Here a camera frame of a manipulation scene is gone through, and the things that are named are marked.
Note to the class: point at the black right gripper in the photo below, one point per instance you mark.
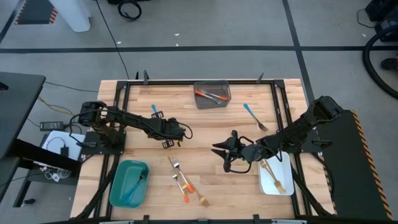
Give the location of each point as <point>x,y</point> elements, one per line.
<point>242,151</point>

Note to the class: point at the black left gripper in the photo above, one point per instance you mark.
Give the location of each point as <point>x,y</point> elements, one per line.
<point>171,128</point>

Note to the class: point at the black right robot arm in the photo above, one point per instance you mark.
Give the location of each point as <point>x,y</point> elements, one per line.
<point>298,130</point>

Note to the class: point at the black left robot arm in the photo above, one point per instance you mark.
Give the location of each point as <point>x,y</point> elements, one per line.
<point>130,119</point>

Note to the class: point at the grey translucent plastic bin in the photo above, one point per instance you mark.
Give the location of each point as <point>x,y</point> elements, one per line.
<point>205,104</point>

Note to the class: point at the teal plastic bin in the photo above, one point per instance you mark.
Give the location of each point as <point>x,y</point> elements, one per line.
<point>124,177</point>

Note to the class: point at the white plastic bin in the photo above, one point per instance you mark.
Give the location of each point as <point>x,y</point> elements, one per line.
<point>287,169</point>

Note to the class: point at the small black charger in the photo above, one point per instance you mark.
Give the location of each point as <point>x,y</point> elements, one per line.
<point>64,151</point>

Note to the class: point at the black power brick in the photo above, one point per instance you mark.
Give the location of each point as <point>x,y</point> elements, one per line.
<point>51,126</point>

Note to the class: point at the white flat box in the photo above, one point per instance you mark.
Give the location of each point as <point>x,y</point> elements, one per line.
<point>49,152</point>

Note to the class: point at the black mat with hazard stripes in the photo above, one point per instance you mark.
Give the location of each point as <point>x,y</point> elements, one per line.
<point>351,186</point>
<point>34,12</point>

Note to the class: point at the white cylindrical floor stand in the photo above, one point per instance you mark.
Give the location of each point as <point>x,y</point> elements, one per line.
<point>74,15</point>

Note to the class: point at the dark grey desk top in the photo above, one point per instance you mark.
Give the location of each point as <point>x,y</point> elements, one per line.
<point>18,109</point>

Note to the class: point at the small black floor object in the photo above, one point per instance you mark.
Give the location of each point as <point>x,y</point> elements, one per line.
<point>29,201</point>

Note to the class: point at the black chair wheel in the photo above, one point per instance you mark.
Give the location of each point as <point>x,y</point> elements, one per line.
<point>389,64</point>

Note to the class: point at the black equipment stack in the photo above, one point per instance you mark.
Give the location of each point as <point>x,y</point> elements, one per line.
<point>385,12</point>

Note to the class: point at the grey metal bracket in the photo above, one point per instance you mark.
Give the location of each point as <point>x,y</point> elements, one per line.
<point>289,221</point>
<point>116,222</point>

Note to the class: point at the black desk frame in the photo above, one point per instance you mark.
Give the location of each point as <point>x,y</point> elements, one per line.
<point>46,154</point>

